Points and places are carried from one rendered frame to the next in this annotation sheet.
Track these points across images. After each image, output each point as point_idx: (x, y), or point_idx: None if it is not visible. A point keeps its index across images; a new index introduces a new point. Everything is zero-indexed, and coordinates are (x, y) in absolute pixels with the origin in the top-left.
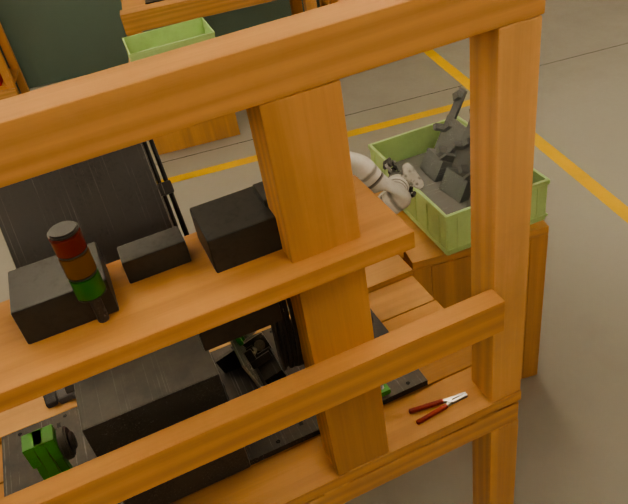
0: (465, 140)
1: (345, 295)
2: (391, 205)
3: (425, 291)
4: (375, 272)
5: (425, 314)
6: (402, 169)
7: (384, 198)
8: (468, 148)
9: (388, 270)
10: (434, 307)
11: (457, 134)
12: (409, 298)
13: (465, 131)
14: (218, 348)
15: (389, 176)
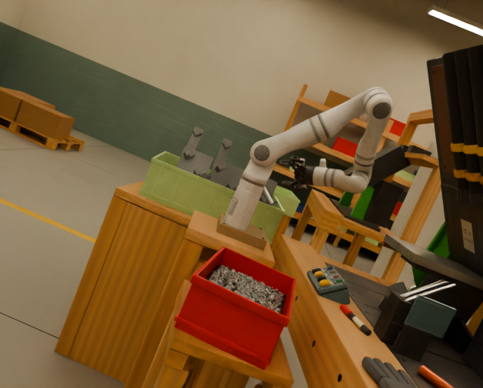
0: (223, 165)
1: None
2: (368, 181)
3: (332, 259)
4: (305, 249)
5: (356, 272)
6: (323, 162)
7: (364, 175)
8: (222, 172)
9: (307, 247)
10: (350, 267)
11: (203, 162)
12: (336, 264)
13: (217, 158)
14: (364, 316)
15: (313, 168)
